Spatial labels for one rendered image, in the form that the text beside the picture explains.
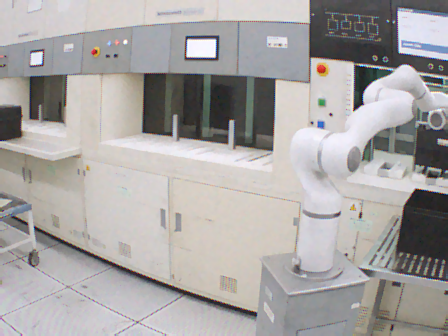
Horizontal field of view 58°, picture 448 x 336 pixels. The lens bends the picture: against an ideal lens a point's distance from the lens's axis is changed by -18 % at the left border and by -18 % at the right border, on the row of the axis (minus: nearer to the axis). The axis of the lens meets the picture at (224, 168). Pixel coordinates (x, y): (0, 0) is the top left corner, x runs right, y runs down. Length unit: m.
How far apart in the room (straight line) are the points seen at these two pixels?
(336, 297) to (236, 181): 1.11
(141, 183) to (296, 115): 1.01
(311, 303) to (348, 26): 1.20
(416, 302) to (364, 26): 1.30
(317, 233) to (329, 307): 0.24
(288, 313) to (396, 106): 0.74
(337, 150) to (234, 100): 1.59
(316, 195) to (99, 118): 1.82
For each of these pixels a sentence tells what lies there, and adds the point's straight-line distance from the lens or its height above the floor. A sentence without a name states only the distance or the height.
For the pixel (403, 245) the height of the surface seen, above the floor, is 0.79.
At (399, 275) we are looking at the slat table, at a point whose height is 0.76.
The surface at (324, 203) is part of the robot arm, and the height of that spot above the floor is 0.99.
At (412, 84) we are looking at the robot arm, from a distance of 1.69.
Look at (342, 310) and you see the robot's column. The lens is 1.44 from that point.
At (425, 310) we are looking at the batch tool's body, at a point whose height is 0.30.
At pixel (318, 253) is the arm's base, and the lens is 1.38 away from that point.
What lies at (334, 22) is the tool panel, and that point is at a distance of 2.06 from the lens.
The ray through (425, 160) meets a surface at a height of 0.98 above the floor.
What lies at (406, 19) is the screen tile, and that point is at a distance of 1.99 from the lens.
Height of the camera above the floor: 1.38
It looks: 14 degrees down
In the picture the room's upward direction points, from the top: 2 degrees clockwise
